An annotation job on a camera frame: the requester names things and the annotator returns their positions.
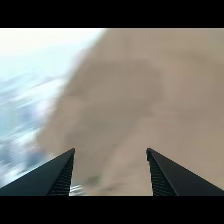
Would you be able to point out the tan garment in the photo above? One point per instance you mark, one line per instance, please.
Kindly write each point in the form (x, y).
(143, 100)

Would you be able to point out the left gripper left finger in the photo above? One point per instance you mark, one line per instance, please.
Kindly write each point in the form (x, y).
(50, 180)

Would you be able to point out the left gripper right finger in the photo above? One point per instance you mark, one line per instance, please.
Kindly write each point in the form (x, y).
(176, 181)

